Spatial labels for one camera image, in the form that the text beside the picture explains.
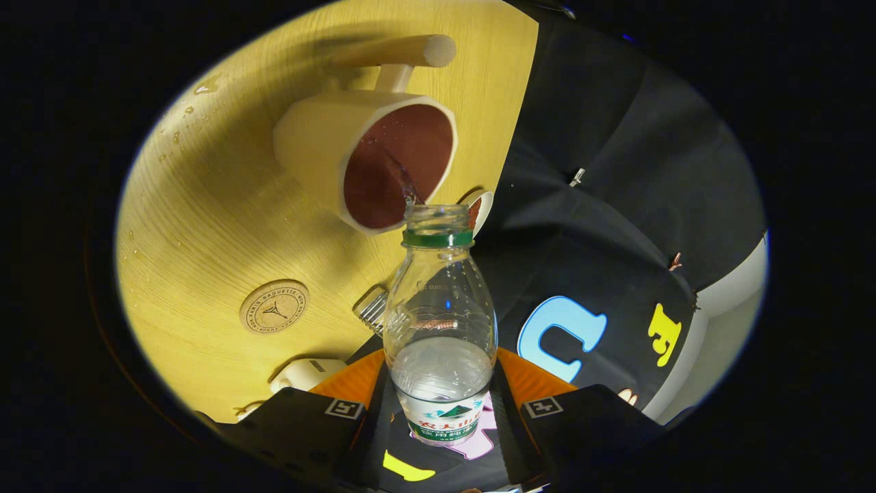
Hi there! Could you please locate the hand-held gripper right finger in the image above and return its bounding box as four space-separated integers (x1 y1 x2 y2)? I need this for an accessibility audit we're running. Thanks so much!
489 346 668 491

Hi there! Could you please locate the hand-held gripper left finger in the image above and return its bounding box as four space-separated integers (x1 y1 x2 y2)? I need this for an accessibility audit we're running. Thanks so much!
212 348 387 490

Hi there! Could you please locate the round wooden coaster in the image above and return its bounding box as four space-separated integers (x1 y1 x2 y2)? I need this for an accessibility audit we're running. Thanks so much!
240 279 310 335

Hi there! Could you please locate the clear plastic juice bottle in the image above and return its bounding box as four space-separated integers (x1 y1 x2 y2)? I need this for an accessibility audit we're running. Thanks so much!
382 204 498 447

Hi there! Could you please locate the cream cup with wooden handle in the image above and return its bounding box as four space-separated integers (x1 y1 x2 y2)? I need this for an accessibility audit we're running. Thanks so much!
274 34 458 237

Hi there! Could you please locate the white toaster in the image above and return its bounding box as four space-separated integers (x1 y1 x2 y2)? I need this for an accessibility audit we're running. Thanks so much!
235 357 348 420

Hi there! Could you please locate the wooden table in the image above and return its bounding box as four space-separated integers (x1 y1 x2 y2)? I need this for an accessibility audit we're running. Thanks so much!
115 0 540 424

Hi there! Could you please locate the white round plate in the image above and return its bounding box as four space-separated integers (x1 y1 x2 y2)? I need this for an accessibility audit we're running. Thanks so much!
460 190 495 238

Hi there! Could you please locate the black backdrop cloth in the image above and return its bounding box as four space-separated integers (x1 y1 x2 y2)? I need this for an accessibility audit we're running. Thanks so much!
356 14 767 493

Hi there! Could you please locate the wire mesh basket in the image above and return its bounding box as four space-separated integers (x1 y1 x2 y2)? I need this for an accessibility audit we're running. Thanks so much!
352 284 391 336

